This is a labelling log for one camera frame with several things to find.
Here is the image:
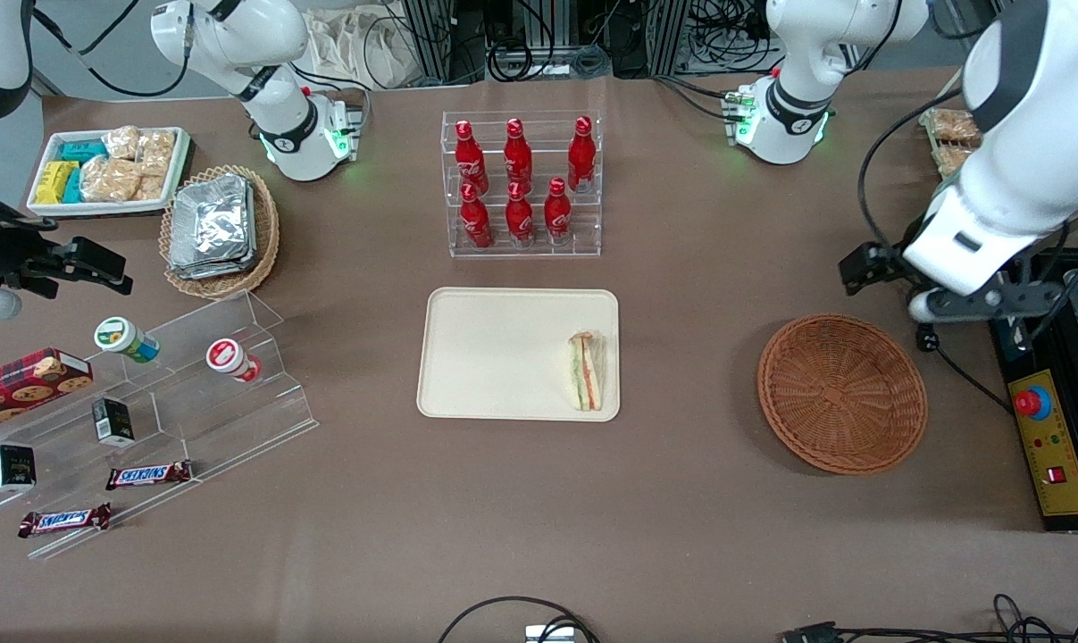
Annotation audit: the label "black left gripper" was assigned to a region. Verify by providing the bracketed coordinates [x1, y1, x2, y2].
[840, 240, 933, 297]

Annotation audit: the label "triangular sandwich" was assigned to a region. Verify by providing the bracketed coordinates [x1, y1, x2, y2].
[566, 330, 606, 413]

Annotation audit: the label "round brown wicker basket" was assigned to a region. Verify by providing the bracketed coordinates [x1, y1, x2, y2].
[756, 313, 930, 476]

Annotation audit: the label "white rectangular snack tray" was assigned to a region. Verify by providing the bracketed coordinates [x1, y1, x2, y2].
[25, 125, 191, 218]

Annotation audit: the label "oval tan wicker basket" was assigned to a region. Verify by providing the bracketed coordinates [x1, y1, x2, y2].
[159, 163, 280, 300]

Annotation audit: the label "beige plastic tray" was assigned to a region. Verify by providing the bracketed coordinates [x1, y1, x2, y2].
[416, 287, 622, 422]

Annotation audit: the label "green-lid yoghurt cup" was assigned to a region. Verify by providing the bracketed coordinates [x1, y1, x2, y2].
[93, 316, 161, 363]

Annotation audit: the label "yellow snack pack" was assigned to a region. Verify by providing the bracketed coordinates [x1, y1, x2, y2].
[36, 161, 80, 205]

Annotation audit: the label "silver foil pack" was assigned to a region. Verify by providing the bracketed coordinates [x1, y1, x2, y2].
[170, 174, 255, 267]
[168, 241, 259, 281]

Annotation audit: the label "bagged brown pastry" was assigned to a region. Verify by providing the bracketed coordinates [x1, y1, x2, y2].
[935, 145, 978, 179]
[928, 109, 982, 146]

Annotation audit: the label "red tartan cookie box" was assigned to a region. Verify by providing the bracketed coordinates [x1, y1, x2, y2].
[0, 347, 94, 437]

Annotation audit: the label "small black green-label box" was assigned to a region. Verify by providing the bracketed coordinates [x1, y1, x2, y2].
[91, 397, 136, 447]

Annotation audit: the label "red-lid yoghurt cup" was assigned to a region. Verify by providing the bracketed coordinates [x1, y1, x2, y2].
[205, 338, 263, 383]

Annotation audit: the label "clear acrylic stepped shelf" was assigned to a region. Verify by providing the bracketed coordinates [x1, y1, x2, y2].
[0, 290, 319, 561]

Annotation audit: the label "Snickers chocolate bar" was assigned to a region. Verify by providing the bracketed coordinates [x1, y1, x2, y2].
[105, 460, 194, 491]
[18, 503, 113, 539]

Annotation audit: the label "small black white-edged box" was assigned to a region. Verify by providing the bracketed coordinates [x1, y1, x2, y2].
[0, 444, 38, 494]

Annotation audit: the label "yellow control panel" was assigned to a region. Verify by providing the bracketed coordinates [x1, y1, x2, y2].
[1007, 369, 1078, 517]

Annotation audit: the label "red cola bottle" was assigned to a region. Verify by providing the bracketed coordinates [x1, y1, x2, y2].
[505, 181, 536, 247]
[567, 116, 597, 193]
[460, 183, 495, 250]
[503, 117, 534, 188]
[454, 119, 490, 194]
[543, 177, 574, 245]

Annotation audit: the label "clear acrylic bottle rack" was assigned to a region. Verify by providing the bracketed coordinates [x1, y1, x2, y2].
[440, 110, 604, 260]

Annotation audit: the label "white cloth bags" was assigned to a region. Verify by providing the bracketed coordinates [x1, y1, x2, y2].
[302, 4, 420, 90]

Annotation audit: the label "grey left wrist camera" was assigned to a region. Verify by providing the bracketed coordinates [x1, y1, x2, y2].
[907, 281, 1071, 324]

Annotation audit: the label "black power cable with plug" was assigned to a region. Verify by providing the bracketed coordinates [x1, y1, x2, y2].
[914, 323, 1017, 416]

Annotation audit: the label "white wire rack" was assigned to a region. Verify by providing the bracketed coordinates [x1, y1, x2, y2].
[918, 105, 986, 184]

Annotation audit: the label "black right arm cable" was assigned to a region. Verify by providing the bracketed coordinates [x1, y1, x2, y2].
[29, 0, 202, 99]

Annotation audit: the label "black left base cables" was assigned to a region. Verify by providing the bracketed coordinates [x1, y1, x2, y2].
[650, 73, 741, 122]

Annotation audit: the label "black background cable bundle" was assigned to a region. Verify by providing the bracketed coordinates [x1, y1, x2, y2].
[681, 0, 773, 74]
[483, 0, 613, 83]

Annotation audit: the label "black right base cable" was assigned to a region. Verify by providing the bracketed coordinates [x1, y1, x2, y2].
[287, 61, 372, 101]

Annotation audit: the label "aluminium frame post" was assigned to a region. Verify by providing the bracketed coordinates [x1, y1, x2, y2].
[396, 0, 455, 87]
[644, 0, 693, 78]

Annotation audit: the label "black tangled thin cables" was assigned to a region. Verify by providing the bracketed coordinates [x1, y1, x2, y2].
[833, 593, 1078, 643]

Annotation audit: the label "black looped cable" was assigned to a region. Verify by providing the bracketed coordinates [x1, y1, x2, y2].
[438, 595, 602, 643]

